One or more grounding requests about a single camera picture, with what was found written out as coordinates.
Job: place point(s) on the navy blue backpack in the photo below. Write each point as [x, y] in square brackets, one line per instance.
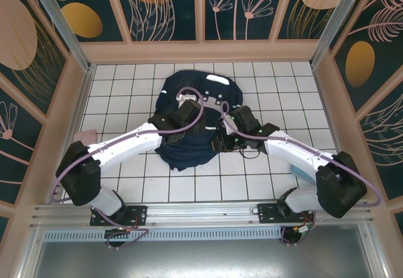
[189, 152]

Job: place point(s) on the light blue plastic box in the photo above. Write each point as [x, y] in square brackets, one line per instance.
[300, 172]

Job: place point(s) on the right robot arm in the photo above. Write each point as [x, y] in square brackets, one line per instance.
[296, 152]

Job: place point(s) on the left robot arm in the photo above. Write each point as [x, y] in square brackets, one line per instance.
[126, 142]

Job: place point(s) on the grey metal sheet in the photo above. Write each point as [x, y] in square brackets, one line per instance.
[201, 259]

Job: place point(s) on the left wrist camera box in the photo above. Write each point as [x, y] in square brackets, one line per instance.
[186, 97]

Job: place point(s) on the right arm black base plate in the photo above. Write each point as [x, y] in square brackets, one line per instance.
[267, 213]

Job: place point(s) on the aluminium mounting rail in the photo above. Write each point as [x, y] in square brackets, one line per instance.
[204, 212]

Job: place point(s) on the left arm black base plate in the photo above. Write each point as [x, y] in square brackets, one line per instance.
[138, 215]

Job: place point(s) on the aluminium frame post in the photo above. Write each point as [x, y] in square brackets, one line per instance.
[61, 26]
[337, 23]

